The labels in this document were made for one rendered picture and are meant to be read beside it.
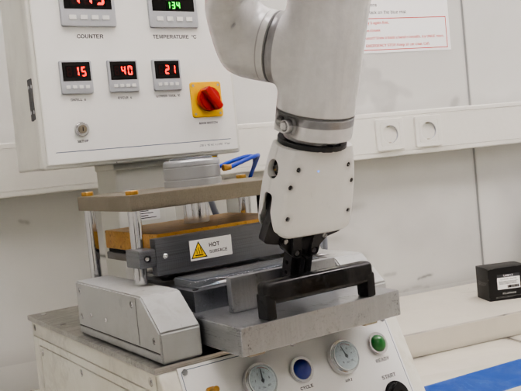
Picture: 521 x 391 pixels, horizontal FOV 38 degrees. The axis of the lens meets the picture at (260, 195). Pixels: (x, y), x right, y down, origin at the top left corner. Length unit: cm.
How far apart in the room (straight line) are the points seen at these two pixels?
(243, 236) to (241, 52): 28
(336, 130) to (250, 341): 23
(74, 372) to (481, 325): 78
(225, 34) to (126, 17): 43
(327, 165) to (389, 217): 94
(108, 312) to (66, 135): 29
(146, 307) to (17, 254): 67
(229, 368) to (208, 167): 29
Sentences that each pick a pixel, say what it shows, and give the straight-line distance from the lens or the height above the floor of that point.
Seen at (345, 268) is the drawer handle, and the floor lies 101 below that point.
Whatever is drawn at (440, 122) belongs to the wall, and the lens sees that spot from 175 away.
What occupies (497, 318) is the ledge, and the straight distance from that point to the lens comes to 152.
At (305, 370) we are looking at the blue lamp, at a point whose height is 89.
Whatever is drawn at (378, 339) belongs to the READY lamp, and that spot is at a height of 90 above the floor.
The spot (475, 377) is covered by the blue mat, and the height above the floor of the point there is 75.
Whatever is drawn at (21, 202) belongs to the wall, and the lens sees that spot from 148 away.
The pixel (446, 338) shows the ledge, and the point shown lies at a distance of 146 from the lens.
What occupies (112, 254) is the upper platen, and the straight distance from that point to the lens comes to 107.
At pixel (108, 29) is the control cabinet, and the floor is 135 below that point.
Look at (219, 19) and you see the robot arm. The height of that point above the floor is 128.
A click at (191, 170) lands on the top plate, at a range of 101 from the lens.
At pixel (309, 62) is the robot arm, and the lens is 76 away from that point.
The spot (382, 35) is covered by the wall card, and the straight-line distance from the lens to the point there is 176.
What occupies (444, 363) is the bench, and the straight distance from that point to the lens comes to 139.
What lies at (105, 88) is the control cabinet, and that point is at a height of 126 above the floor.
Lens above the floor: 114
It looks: 3 degrees down
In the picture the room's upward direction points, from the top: 6 degrees counter-clockwise
